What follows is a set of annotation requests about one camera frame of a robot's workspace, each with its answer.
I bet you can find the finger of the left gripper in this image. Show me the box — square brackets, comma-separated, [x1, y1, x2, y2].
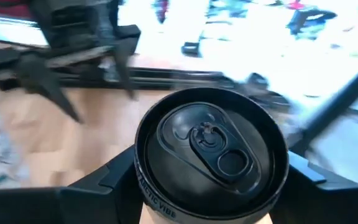
[114, 39, 136, 100]
[16, 54, 83, 123]

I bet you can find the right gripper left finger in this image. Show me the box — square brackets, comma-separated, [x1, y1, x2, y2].
[61, 146, 145, 224]

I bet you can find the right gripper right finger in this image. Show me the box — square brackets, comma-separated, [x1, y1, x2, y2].
[270, 151, 358, 224]

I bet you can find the Celsius Arctic Vibe can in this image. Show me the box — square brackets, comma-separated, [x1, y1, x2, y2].
[134, 86, 290, 224]

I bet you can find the black metal table frame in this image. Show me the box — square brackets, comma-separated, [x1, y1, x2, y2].
[0, 58, 358, 153]

